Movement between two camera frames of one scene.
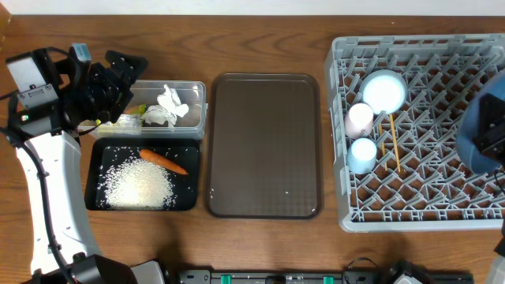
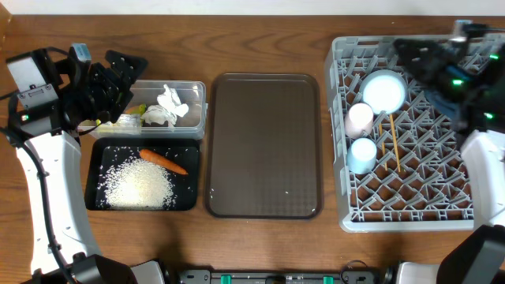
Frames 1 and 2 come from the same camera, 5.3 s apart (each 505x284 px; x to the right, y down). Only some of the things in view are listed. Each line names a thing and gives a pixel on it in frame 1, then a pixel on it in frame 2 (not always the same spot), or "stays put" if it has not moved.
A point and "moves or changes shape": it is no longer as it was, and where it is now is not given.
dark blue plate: (469, 154) moves or changes shape
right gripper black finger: (489, 137) to (460, 70)
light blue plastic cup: (361, 156) stays put
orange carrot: (162, 161) stays put
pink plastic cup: (358, 118) stays put
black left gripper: (117, 91) stays put
